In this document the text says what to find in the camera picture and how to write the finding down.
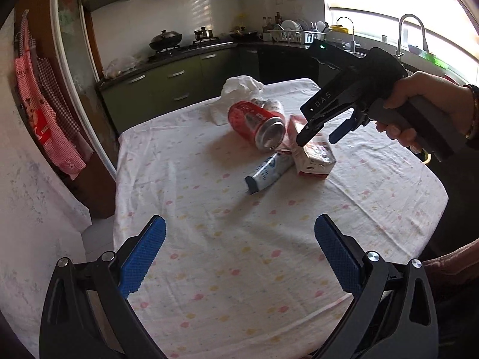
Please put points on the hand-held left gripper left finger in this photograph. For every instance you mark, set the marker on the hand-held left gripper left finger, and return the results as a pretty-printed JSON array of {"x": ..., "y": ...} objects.
[{"x": 142, "y": 258}]

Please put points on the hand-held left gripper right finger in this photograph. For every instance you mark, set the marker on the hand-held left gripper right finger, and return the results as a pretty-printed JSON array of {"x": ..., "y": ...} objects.
[{"x": 336, "y": 258}]

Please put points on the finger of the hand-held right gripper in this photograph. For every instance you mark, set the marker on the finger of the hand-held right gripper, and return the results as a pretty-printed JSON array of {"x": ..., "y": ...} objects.
[
  {"x": 305, "y": 134},
  {"x": 341, "y": 131}
]

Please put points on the red white carton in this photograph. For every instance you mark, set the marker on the red white carton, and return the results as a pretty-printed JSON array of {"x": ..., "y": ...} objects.
[{"x": 314, "y": 157}]

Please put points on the white drink can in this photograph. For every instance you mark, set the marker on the white drink can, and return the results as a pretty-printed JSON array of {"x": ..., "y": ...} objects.
[{"x": 275, "y": 105}]

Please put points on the white blue toothpaste tube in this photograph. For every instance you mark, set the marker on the white blue toothpaste tube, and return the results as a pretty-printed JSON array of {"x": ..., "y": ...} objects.
[{"x": 267, "y": 174}]

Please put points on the red drink can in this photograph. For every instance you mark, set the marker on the red drink can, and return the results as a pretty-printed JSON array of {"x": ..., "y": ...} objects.
[{"x": 247, "y": 119}]

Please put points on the white tissue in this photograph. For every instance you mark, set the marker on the white tissue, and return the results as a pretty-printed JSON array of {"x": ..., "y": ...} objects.
[{"x": 239, "y": 88}]

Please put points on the person's right hand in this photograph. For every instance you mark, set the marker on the person's right hand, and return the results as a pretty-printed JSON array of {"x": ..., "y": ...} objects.
[{"x": 438, "y": 97}]

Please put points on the small chrome faucet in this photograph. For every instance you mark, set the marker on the small chrome faucet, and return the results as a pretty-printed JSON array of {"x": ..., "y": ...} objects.
[{"x": 351, "y": 33}]

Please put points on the large chrome faucet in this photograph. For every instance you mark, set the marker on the large chrome faucet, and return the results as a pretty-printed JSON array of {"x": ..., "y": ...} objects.
[{"x": 401, "y": 33}]

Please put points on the blue bowl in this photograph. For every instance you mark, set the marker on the blue bowl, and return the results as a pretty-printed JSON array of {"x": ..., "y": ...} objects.
[{"x": 416, "y": 48}]

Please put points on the green plastic item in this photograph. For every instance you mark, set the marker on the green plastic item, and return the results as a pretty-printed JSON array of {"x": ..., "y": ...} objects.
[{"x": 436, "y": 60}]

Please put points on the white dotted tablecloth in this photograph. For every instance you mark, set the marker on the white dotted tablecloth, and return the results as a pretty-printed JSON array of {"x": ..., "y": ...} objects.
[{"x": 224, "y": 232}]

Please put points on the white dish rack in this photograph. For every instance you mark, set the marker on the white dish rack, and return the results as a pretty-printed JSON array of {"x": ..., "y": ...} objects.
[{"x": 292, "y": 36}]

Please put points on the white plates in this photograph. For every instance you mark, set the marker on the white plates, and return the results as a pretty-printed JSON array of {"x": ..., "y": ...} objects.
[{"x": 290, "y": 25}]

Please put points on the condiment bottles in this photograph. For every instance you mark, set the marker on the condiment bottles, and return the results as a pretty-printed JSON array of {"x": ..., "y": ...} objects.
[{"x": 272, "y": 22}]

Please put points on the pan with lid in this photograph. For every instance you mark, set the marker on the pan with lid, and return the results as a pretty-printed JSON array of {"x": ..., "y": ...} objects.
[{"x": 243, "y": 33}]

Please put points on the person's dark red clothing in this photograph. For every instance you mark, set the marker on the person's dark red clothing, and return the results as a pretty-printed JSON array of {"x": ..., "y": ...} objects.
[{"x": 456, "y": 265}]

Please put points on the black gas stove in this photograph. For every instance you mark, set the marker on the black gas stove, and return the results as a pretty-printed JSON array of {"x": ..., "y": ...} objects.
[{"x": 187, "y": 49}]

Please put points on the green base cabinets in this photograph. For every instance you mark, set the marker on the green base cabinets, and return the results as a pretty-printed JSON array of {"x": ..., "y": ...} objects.
[{"x": 164, "y": 82}]

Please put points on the black wok with lid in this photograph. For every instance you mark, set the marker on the black wok with lid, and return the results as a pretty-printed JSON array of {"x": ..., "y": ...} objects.
[{"x": 166, "y": 41}]

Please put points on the red patterned apron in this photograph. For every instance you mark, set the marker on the red patterned apron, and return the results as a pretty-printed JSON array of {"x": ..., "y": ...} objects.
[{"x": 41, "y": 119}]

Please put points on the red checked apron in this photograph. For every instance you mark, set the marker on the red checked apron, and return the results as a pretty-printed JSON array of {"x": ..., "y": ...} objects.
[{"x": 60, "y": 93}]

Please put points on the clear plastic bags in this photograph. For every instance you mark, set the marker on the clear plastic bags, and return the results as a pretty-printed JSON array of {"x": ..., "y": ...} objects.
[{"x": 119, "y": 68}]

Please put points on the sliding glass door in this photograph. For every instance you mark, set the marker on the sliding glass door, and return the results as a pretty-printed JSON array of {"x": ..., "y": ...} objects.
[{"x": 75, "y": 63}]

